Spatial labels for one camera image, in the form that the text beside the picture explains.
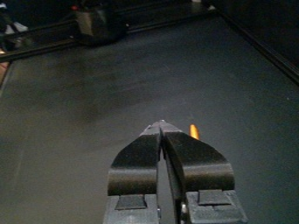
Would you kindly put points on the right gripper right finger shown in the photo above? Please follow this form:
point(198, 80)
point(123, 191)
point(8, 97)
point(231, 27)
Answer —
point(202, 172)

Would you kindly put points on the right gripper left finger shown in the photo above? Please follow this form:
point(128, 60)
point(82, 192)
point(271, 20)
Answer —
point(134, 169)

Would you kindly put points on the grey marker pen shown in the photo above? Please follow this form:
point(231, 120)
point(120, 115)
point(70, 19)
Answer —
point(194, 131)

